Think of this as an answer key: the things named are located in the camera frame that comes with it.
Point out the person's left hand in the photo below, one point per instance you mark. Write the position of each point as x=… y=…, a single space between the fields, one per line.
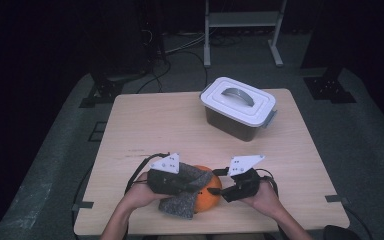
x=138 y=195

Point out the clear plastic storage box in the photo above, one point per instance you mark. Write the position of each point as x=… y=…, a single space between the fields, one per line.
x=230 y=128

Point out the white metal stand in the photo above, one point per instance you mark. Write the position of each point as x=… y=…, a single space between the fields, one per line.
x=243 y=19

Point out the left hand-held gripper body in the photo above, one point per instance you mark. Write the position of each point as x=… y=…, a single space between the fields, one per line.
x=163 y=181

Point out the person's right hand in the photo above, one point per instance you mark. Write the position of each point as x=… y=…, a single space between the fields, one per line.
x=268 y=200

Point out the black stand base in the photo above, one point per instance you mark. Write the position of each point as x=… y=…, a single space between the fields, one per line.
x=108 y=88
x=328 y=88

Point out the grey fuzzy cloth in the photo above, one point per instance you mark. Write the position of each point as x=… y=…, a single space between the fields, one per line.
x=180 y=206

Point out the grey tape strip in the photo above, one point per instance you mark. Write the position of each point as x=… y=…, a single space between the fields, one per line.
x=83 y=205
x=336 y=199

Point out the dark rounded object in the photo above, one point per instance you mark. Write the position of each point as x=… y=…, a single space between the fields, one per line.
x=341 y=233

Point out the orange plush toy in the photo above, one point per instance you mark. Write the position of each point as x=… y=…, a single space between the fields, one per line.
x=210 y=196

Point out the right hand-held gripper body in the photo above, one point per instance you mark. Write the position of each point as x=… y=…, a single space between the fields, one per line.
x=246 y=185

